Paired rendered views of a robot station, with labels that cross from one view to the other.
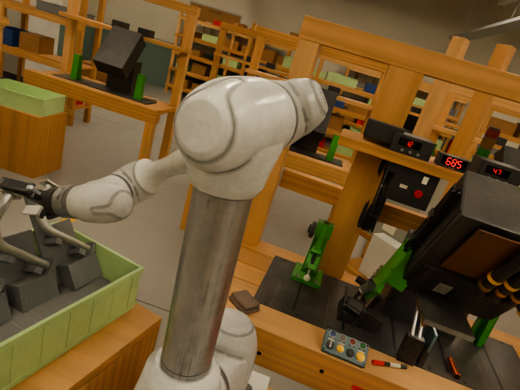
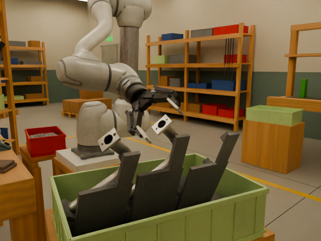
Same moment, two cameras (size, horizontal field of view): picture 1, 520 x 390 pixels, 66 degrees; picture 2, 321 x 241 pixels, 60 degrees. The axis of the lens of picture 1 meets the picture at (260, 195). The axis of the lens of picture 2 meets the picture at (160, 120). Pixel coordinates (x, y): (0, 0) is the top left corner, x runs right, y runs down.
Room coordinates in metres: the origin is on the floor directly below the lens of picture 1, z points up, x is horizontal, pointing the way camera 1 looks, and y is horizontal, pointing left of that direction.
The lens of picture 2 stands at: (1.60, 1.24, 1.33)
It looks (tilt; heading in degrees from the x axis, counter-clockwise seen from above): 11 degrees down; 224
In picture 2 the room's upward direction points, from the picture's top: straight up
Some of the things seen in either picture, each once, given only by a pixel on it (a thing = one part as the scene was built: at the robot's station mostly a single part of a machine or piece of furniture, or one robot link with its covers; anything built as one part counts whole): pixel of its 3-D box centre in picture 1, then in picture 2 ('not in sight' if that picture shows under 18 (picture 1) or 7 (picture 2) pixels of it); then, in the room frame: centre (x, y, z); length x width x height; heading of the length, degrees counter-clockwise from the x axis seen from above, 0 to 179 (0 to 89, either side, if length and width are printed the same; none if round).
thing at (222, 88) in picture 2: not in sight; (191, 77); (-3.95, -3.09, 1.10); 3.01 x 0.55 x 2.20; 86
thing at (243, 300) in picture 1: (244, 301); (2, 166); (1.26, -0.06, 0.91); 0.10 x 0.08 x 0.03; 41
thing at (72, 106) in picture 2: not in sight; (87, 101); (-2.62, -5.80, 0.37); 1.20 x 0.80 x 0.74; 4
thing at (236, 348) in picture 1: (222, 354); (94, 122); (0.81, -0.02, 1.05); 0.18 x 0.16 x 0.22; 159
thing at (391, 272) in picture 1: (400, 268); not in sight; (1.38, -0.58, 1.17); 0.13 x 0.12 x 0.20; 81
